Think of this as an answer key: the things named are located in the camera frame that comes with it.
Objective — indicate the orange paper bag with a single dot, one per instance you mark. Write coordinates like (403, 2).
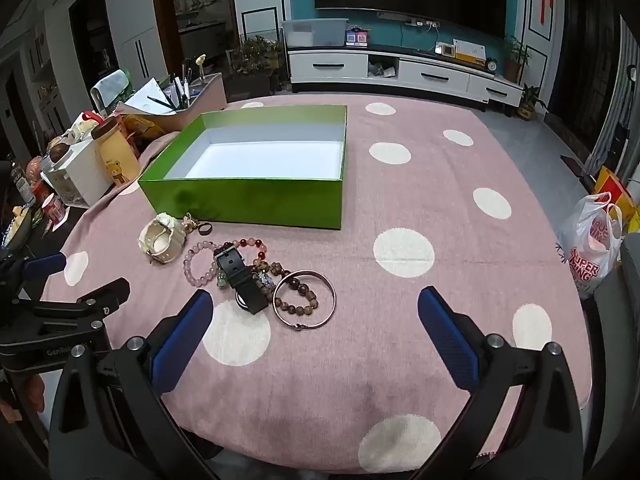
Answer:
(607, 182)

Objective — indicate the white box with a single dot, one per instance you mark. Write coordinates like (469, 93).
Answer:
(79, 177)

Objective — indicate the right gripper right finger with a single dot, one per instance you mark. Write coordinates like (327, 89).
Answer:
(522, 418)

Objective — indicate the black watch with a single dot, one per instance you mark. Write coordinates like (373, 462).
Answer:
(239, 277)

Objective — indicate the clear storage bin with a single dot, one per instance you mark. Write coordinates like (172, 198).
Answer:
(315, 32)

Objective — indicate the green cardboard box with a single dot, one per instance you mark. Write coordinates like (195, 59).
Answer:
(273, 165)

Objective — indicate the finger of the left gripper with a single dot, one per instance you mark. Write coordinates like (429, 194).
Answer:
(43, 267)
(99, 303)

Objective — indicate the potted plant in planter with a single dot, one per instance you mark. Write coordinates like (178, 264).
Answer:
(255, 68)

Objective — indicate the white plastic shopping bag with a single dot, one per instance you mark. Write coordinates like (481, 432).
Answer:
(590, 239)

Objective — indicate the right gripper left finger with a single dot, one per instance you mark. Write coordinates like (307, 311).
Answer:
(109, 420)

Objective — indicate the white paper sheet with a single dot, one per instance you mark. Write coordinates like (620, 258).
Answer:
(150, 99)

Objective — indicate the pink polka dot cloth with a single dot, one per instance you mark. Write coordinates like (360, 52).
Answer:
(429, 199)

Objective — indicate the small gold charm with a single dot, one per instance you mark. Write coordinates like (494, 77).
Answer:
(189, 224)

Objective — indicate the white tv cabinet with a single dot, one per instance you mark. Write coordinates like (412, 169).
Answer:
(400, 71)

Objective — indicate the silver bangle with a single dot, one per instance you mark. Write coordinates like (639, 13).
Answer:
(297, 305)

